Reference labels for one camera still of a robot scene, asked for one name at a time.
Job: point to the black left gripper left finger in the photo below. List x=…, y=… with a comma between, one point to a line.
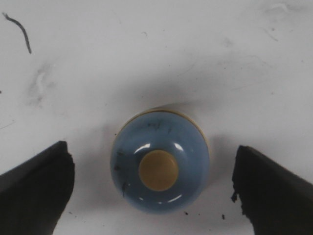
x=34, y=194

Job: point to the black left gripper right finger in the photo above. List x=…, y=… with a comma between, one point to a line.
x=276, y=201

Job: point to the blue and cream call bell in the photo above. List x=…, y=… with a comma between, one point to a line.
x=160, y=161

